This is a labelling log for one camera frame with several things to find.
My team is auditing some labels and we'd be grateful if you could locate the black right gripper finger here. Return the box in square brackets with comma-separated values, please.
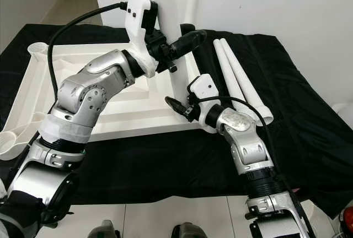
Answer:
[164, 96, 189, 118]

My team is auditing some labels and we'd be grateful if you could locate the white plastic table leg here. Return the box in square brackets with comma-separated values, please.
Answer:
[212, 39, 263, 126]
[157, 0, 194, 122]
[220, 38, 275, 127]
[184, 0, 201, 28]

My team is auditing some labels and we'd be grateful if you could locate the white plastic table top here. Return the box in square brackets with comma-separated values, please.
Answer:
[0, 42, 205, 161]

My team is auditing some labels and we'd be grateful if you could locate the black table cloth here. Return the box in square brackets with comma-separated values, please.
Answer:
[0, 24, 353, 217]

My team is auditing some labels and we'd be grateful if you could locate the grey right robot leg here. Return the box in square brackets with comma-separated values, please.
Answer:
[168, 223, 207, 238]

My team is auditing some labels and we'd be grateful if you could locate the grey robot leg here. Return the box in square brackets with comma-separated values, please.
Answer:
[91, 221, 123, 238]
[168, 223, 207, 238]

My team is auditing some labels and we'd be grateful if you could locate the grey left robot leg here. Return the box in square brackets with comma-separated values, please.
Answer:
[91, 221, 123, 238]

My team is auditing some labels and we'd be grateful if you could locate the red round object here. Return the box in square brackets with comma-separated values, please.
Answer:
[343, 205, 353, 233]

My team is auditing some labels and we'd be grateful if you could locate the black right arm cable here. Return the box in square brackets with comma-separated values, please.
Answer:
[199, 95, 271, 134]

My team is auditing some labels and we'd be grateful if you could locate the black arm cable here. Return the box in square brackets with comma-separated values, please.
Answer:
[199, 95, 271, 134]
[47, 1, 129, 90]

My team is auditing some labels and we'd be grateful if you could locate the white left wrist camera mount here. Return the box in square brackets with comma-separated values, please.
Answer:
[125, 0, 161, 78]

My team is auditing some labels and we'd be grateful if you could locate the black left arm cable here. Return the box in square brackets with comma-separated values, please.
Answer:
[47, 1, 129, 90]

